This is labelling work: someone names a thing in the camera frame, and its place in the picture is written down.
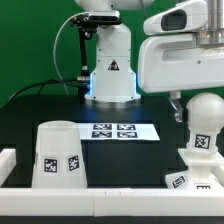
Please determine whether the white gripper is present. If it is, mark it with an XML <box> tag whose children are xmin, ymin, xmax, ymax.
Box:
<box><xmin>138</xmin><ymin>33</ymin><xmax>224</xmax><ymax>122</ymax></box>

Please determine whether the white light bulb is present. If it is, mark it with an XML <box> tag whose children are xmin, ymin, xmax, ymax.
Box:
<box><xmin>186</xmin><ymin>93</ymin><xmax>224</xmax><ymax>154</ymax></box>

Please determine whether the white lamp base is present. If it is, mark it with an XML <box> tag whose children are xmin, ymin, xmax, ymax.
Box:
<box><xmin>165</xmin><ymin>148</ymin><xmax>224</xmax><ymax>190</ymax></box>

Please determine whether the white lamp shade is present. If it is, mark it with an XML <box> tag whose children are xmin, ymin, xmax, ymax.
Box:
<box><xmin>32</xmin><ymin>121</ymin><xmax>87</xmax><ymax>189</ymax></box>

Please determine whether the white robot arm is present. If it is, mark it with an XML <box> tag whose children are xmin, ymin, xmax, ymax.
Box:
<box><xmin>75</xmin><ymin>0</ymin><xmax>224</xmax><ymax>105</ymax></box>

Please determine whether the white marker sheet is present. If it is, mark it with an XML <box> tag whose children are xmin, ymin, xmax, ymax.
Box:
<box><xmin>78</xmin><ymin>123</ymin><xmax>160</xmax><ymax>141</ymax></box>

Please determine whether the grey cable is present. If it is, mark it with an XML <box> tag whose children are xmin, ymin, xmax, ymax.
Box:
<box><xmin>52</xmin><ymin>12</ymin><xmax>88</xmax><ymax>96</ymax></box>

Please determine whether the black cable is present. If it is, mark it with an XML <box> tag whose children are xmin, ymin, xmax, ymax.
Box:
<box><xmin>7</xmin><ymin>77</ymin><xmax>88</xmax><ymax>102</ymax></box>

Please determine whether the white front rail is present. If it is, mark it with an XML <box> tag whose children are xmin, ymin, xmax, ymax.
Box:
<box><xmin>0</xmin><ymin>188</ymin><xmax>224</xmax><ymax>217</ymax></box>

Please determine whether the white left rail block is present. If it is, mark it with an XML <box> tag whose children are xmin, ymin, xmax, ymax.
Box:
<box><xmin>0</xmin><ymin>149</ymin><xmax>16</xmax><ymax>187</ymax></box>

